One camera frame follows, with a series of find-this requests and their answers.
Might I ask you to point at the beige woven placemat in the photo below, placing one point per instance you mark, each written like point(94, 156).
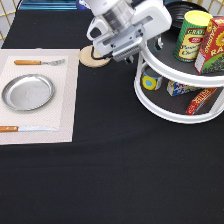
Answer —
point(58, 113)

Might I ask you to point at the white two-tier lazy Susan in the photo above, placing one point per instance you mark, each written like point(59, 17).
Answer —
point(159, 103)

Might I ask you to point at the black ribbed bowl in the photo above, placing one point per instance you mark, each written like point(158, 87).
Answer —
point(177, 11)

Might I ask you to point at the red butter box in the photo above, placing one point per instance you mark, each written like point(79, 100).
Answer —
point(200, 100)

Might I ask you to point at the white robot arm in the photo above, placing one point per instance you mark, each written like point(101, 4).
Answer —
point(121, 28)

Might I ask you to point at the silver metal plate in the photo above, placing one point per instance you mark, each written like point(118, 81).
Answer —
point(28, 92)

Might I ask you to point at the red raisin box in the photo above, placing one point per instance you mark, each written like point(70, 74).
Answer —
point(210, 57)

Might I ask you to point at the wooden handled fork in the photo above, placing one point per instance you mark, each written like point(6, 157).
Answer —
point(37, 62)

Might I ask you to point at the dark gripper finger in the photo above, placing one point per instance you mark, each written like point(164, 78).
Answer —
point(158, 45)

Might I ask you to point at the green yellow parmesan canister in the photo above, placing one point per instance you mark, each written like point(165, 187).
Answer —
point(191, 35)

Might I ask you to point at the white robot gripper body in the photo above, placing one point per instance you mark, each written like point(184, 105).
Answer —
point(121, 28)

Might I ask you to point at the round wooden coaster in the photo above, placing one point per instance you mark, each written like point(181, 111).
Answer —
point(91, 59)

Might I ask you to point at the yellow blue round can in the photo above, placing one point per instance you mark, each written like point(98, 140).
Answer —
point(151, 82)

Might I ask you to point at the blue white small box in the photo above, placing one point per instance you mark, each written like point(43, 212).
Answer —
point(175, 88)

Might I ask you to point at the wooden handled knife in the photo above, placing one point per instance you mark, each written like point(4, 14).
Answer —
point(25, 128)

